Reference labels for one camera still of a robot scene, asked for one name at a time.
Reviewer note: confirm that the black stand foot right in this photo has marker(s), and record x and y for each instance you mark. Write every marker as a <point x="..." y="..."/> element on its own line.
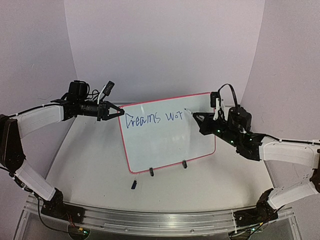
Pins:
<point x="184" y="164"/>

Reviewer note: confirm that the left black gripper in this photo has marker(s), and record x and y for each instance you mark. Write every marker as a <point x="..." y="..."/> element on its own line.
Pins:
<point x="103" y="105"/>

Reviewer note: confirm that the base circuit board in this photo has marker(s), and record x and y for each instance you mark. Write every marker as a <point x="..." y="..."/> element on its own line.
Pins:
<point x="249" y="229"/>
<point x="77" y="231"/>

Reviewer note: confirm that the right base circuit board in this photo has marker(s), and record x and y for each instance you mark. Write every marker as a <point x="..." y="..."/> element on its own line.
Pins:
<point x="249" y="229"/>

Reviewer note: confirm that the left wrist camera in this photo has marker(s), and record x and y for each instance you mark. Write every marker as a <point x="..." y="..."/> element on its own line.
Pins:
<point x="105" y="92"/>

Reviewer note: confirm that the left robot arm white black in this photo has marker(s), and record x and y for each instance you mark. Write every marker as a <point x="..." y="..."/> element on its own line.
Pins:
<point x="78" y="101"/>

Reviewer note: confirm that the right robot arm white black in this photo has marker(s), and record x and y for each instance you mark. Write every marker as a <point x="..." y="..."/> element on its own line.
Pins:
<point x="264" y="147"/>

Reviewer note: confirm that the dark blue marker cap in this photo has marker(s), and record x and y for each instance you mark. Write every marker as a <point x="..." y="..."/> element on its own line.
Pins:
<point x="134" y="184"/>

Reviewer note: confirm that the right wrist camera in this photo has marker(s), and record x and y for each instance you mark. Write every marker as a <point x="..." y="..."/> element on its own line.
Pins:
<point x="216" y="104"/>

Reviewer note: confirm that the pink framed whiteboard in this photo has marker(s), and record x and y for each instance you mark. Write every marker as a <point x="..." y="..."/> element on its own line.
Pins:
<point x="160" y="133"/>

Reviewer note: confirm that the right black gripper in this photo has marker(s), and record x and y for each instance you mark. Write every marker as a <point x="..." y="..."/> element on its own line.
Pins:
<point x="213" y="127"/>

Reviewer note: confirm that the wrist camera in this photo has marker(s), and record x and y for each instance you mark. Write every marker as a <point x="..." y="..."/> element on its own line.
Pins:
<point x="216" y="104"/>
<point x="105" y="92"/>

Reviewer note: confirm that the left base circuit board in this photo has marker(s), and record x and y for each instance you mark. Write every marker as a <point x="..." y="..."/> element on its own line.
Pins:
<point x="77" y="231"/>

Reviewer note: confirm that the aluminium front rail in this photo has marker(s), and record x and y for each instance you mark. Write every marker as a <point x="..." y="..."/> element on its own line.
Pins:
<point x="106" y="223"/>

